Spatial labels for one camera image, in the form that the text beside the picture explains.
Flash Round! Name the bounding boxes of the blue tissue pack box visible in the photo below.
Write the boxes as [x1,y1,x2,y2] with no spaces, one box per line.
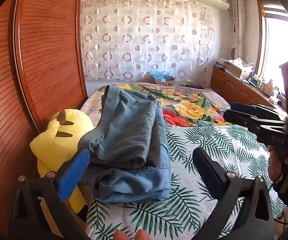
[151,69,175,86]

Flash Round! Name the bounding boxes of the wooden wardrobe doors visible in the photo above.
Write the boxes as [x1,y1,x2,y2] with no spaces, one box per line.
[0,0,87,239]

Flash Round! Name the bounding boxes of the folded blue denim jeans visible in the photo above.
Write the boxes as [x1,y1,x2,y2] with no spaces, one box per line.
[81,103,171,203]

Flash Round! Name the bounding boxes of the yellow plush toy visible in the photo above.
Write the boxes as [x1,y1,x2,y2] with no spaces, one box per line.
[29,108,96,215]

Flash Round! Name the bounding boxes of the grey-blue pants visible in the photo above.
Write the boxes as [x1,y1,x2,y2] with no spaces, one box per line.
[78,85,161,169]

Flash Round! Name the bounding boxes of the palm leaf print blanket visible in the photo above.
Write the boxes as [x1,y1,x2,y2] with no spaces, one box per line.
[86,124,271,239]

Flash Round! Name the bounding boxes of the white circle-pattern curtain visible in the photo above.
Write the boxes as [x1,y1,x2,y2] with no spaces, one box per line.
[81,0,215,84]

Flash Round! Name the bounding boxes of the wooden sideboard cabinet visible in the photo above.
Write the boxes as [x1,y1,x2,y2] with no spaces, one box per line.
[210,67,285,112]

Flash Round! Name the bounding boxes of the left hand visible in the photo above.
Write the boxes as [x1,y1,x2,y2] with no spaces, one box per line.
[112,228,150,240]

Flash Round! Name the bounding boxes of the right hand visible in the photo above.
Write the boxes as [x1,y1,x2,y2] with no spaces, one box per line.
[267,145,288,193]

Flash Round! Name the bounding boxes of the cardboard box on cabinet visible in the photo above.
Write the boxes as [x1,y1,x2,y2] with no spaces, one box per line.
[227,57,253,80]

